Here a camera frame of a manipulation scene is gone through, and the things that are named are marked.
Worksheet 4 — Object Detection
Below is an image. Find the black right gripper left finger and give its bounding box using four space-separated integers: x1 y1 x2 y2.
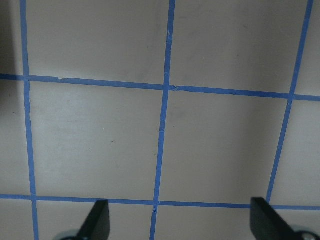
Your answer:
75 200 110 240

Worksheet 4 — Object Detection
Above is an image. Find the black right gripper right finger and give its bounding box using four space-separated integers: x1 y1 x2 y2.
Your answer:
250 197 303 240

